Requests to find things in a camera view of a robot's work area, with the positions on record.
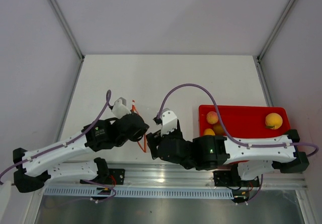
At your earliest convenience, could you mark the clear orange zip top bag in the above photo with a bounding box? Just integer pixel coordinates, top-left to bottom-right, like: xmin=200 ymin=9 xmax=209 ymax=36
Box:
xmin=129 ymin=100 xmax=149 ymax=153

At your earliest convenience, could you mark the peach fruit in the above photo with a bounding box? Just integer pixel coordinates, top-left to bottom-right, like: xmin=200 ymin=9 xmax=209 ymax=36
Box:
xmin=206 ymin=111 xmax=219 ymax=125

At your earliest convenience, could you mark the brown kiwi fruit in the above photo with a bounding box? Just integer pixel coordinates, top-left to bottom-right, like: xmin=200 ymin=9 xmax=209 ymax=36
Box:
xmin=213 ymin=124 xmax=226 ymax=135

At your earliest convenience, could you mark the orange fruit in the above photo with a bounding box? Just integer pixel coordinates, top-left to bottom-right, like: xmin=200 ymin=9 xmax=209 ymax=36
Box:
xmin=265 ymin=113 xmax=283 ymax=130

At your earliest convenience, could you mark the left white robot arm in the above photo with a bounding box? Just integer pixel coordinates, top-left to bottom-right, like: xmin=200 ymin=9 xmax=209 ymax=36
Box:
xmin=13 ymin=113 xmax=149 ymax=193

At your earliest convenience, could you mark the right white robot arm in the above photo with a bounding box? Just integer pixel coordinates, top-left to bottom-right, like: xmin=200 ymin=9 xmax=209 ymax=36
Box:
xmin=146 ymin=126 xmax=309 ymax=186

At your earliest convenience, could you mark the yellow green mango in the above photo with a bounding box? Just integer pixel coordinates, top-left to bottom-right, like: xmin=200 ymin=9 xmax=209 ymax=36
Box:
xmin=203 ymin=128 xmax=215 ymax=136

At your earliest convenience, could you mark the red plastic tray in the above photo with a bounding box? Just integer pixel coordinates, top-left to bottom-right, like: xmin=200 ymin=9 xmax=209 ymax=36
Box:
xmin=198 ymin=104 xmax=292 ymax=138

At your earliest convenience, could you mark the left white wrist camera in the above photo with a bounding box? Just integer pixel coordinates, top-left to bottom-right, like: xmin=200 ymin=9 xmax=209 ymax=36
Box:
xmin=112 ymin=97 xmax=131 ymax=119

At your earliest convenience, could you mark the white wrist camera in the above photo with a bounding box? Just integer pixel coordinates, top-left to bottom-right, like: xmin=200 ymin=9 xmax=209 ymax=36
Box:
xmin=153 ymin=108 xmax=178 ymax=136
xmin=112 ymin=97 xmax=131 ymax=119

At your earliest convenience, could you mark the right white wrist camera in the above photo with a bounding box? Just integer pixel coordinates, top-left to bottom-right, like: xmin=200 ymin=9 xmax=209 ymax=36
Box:
xmin=153 ymin=108 xmax=178 ymax=136

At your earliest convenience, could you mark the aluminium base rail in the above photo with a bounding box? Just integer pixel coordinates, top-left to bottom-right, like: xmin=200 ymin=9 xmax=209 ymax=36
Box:
xmin=42 ymin=161 xmax=307 ymax=190

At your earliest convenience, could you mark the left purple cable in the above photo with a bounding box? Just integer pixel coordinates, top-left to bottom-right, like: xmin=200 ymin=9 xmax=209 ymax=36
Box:
xmin=0 ymin=89 xmax=112 ymax=184

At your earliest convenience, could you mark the purple cable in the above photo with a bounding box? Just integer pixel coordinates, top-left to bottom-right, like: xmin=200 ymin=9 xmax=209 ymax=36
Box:
xmin=157 ymin=83 xmax=319 ymax=157
xmin=0 ymin=89 xmax=112 ymax=184

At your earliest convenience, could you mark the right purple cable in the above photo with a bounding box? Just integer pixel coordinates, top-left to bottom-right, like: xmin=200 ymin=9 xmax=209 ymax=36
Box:
xmin=157 ymin=83 xmax=319 ymax=157

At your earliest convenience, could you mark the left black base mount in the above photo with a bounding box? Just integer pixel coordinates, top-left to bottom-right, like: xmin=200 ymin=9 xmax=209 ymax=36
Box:
xmin=90 ymin=169 xmax=125 ymax=186

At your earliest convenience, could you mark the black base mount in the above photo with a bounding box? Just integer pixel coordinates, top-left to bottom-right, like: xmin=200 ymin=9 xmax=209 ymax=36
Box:
xmin=90 ymin=169 xmax=125 ymax=186
xmin=213 ymin=170 xmax=260 ymax=190

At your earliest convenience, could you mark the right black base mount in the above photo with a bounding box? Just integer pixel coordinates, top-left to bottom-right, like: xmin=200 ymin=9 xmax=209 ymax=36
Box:
xmin=213 ymin=170 xmax=260 ymax=190

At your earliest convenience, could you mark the slotted cable duct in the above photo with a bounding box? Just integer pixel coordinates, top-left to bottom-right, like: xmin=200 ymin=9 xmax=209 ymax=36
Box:
xmin=44 ymin=186 xmax=234 ymax=199

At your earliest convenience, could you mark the left aluminium frame post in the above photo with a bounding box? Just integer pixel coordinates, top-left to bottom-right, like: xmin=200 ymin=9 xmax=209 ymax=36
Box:
xmin=47 ymin=0 xmax=85 ymax=61

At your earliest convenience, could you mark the aluminium frame post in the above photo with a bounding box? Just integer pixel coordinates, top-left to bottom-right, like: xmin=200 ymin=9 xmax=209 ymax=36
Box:
xmin=257 ymin=0 xmax=298 ymax=64
xmin=47 ymin=0 xmax=85 ymax=61

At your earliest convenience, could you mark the right aluminium frame post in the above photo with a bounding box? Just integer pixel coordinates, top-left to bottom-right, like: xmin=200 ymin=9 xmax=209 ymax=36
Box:
xmin=257 ymin=0 xmax=298 ymax=64

